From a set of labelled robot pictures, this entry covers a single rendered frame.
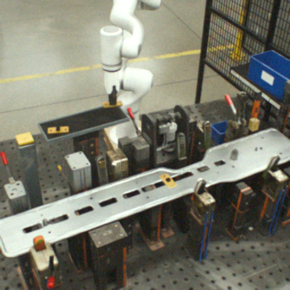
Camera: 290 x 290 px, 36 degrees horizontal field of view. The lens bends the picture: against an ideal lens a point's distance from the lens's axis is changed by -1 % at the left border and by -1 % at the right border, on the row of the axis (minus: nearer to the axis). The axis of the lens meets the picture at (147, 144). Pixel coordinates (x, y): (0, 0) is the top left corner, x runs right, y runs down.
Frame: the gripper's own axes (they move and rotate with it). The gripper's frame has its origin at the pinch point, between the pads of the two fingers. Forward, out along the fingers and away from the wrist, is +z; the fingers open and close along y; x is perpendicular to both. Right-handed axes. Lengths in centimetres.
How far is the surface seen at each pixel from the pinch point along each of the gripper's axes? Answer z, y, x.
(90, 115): 8.3, -1.3, -9.6
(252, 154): 24, 19, 60
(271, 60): 14, -46, 98
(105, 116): 8.3, 0.8, -3.5
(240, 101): 6, 3, 58
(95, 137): 15.1, 5.4, -8.6
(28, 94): 125, -214, -47
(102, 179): 23.2, 23.9, -8.4
